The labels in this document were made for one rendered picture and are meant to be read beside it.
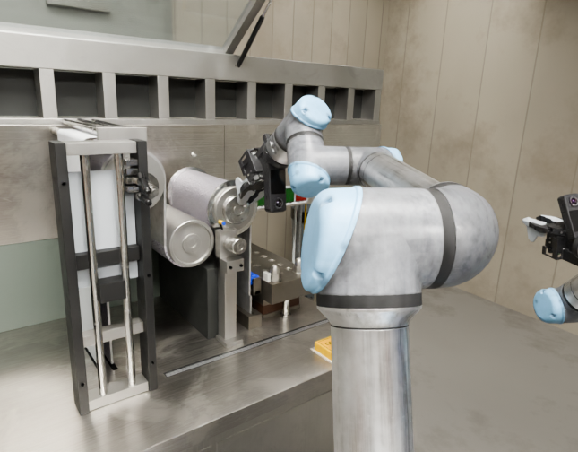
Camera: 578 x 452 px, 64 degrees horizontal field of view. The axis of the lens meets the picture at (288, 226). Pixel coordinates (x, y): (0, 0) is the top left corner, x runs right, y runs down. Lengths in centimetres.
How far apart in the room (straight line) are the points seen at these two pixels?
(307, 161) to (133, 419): 61
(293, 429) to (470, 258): 80
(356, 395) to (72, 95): 116
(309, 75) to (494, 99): 244
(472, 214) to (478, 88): 354
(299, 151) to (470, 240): 45
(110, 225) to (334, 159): 45
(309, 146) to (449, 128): 334
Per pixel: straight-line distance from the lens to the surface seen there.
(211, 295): 122
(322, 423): 129
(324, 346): 121
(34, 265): 141
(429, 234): 49
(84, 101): 144
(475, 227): 52
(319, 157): 86
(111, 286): 96
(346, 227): 46
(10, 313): 145
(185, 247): 115
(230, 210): 116
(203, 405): 105
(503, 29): 401
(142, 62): 141
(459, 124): 412
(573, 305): 111
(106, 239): 97
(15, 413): 113
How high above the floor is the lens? 153
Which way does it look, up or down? 15 degrees down
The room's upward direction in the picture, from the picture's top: 2 degrees clockwise
